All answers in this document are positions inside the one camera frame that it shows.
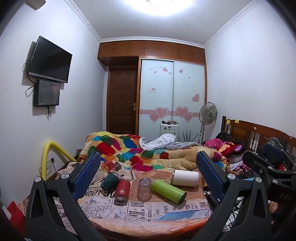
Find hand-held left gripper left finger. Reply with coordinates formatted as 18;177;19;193
25;151;107;241

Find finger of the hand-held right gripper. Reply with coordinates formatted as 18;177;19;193
242;151;296;186
263;143;296;168

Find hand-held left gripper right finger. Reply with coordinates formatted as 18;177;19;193
192;151;274;241

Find dark green cup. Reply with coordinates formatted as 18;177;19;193
100;173;120;192

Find red cup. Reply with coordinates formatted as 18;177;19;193
113;178;131;206

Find clear glass cup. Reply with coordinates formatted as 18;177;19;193
137;178;153;202

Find polka dot bag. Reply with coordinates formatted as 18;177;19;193
267;136;296;153

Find white bottle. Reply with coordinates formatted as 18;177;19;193
171;169;200;186

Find pink cloth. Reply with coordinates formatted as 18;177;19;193
203;138;223;148

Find red plush toy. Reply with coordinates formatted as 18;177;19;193
218;140;245;156

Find wooden bed headboard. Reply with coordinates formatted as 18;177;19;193
221;115;296;154

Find black backpack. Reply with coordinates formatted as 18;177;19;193
216;131;236;142

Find dried branches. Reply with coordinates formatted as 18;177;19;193
181;129;200;143

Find yellow foam pipe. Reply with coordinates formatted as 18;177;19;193
41;140;77;180

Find green bottle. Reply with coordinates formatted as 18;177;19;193
151;179;187;204

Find colourful patchwork blanket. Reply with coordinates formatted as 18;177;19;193
79;131;230;172

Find white small appliance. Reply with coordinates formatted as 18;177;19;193
160;122;180;142

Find grey white crumpled cloth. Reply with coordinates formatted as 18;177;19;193
140;134;200;150

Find standing fan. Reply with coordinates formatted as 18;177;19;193
197;102;218;143

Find newspaper print bed sheet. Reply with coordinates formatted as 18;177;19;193
17;160;213;233

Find brown wooden door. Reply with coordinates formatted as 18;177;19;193
107;66;139;135

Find red box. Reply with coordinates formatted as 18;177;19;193
6;201;26;235

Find sliding door wardrobe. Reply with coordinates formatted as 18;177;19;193
138;57;206;144

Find wooden overhead cabinets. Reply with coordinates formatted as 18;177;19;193
97;39;206;66

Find air conditioner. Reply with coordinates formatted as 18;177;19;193
23;0;47;11

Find small wall monitor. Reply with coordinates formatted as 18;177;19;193
33;79;61;107

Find black wall cable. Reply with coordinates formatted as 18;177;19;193
22;55;36;98

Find wall mounted television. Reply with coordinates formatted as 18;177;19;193
27;36;73;83

